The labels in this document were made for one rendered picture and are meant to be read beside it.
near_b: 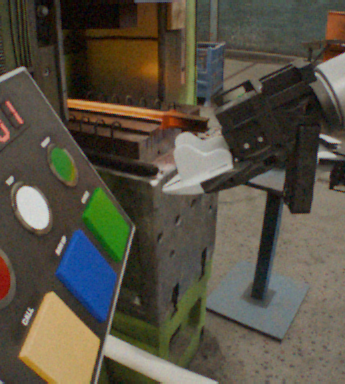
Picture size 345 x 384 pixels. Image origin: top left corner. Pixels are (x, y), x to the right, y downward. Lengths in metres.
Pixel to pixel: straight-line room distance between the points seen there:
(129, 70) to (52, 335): 0.99
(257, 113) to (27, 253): 0.26
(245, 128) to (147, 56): 0.81
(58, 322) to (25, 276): 0.05
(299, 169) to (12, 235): 0.30
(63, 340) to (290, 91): 0.32
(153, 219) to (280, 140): 0.49
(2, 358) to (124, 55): 1.04
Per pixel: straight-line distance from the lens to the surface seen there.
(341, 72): 0.41
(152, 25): 1.15
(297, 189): 0.44
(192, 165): 0.41
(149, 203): 0.82
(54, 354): 0.33
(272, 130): 0.39
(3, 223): 0.35
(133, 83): 1.22
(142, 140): 0.83
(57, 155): 0.46
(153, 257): 0.90
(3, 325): 0.31
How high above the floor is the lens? 1.28
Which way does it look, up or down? 29 degrees down
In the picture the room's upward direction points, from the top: straight up
